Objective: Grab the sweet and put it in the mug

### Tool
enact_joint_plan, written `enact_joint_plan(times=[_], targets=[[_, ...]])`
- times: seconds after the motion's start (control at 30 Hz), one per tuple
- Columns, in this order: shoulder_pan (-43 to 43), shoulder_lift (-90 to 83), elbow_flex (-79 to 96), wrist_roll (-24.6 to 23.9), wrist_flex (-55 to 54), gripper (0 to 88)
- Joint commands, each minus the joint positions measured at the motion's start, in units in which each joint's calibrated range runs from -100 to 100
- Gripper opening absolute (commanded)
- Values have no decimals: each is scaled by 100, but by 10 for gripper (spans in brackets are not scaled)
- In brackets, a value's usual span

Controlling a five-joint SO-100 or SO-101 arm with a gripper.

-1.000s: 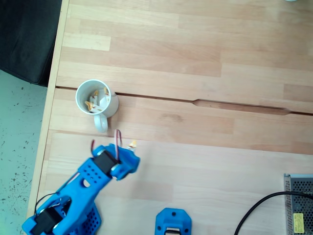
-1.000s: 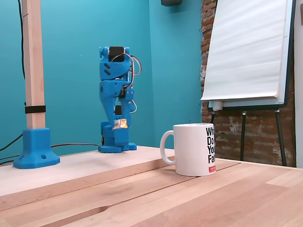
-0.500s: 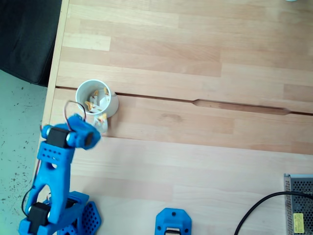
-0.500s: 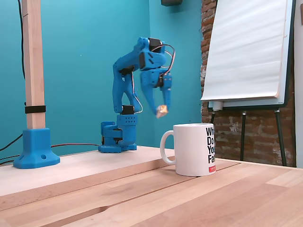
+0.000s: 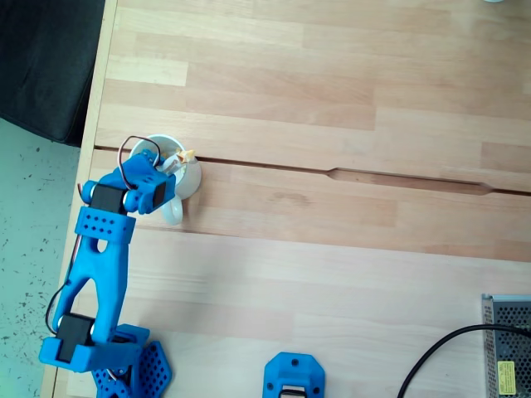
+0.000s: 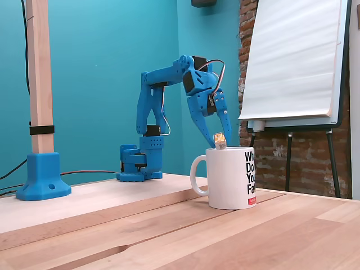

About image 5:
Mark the white mug black lettering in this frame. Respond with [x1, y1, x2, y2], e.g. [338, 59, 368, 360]
[131, 133, 203, 227]

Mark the red white servo wire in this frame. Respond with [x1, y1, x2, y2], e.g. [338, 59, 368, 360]
[118, 135, 163, 188]

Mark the blue printed post base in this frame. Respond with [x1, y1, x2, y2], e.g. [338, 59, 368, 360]
[264, 352, 328, 398]

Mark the dark grey sofa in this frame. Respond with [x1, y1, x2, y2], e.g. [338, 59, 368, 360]
[0, 0, 107, 148]

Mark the perforated metal power supply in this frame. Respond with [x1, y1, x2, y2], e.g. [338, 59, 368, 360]
[480, 293, 531, 398]

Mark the thick black power cable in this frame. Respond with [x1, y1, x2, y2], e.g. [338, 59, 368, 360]
[397, 324, 531, 398]

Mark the white orange sweet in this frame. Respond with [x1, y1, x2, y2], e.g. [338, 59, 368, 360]
[163, 149, 197, 176]

